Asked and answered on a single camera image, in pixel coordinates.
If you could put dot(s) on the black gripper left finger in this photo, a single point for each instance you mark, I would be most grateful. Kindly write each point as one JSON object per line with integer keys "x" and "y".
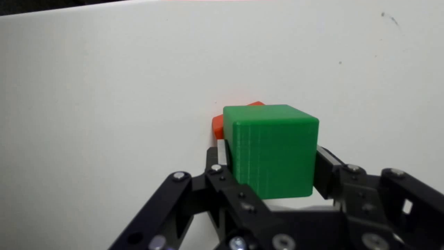
{"x": 203, "y": 209}

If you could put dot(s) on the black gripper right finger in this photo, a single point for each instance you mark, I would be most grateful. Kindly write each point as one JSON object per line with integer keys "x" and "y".
{"x": 370, "y": 199}

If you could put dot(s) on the green block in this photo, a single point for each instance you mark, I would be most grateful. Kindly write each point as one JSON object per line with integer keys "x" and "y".
{"x": 272, "y": 154}

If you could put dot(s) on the orange block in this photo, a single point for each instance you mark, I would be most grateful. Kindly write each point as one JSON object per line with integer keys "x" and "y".
{"x": 218, "y": 127}

